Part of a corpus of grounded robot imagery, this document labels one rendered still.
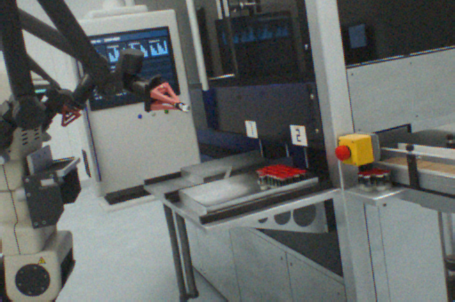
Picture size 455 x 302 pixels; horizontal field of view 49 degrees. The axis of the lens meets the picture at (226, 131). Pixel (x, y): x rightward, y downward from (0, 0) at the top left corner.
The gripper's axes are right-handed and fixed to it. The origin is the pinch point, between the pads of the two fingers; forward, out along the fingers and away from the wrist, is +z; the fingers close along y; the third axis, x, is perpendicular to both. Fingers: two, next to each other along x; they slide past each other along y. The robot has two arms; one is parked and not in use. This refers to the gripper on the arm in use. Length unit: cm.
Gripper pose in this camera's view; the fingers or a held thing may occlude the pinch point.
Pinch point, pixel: (176, 104)
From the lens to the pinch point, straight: 142.2
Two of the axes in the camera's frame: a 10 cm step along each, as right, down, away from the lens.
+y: 1.1, -7.9, -6.1
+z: 8.4, 4.0, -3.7
